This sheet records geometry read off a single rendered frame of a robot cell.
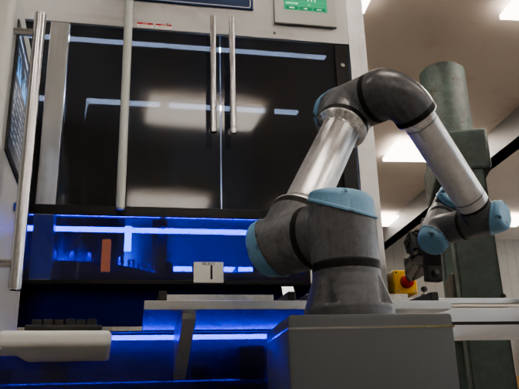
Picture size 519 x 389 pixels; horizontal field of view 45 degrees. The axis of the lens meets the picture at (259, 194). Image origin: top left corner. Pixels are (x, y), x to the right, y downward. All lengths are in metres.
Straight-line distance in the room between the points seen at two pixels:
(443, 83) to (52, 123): 4.04
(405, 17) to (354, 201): 4.59
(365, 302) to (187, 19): 1.34
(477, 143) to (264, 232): 3.89
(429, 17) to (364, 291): 4.75
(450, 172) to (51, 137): 1.12
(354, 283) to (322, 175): 0.31
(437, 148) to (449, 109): 3.95
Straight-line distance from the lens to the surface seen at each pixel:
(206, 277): 1.79
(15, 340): 1.23
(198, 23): 2.11
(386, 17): 5.55
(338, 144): 1.32
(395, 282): 1.92
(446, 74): 5.52
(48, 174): 1.88
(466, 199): 1.50
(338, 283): 1.02
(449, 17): 5.71
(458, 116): 5.37
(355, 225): 1.04
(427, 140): 1.42
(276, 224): 1.14
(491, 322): 2.17
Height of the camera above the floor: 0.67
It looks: 18 degrees up
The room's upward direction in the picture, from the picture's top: 2 degrees counter-clockwise
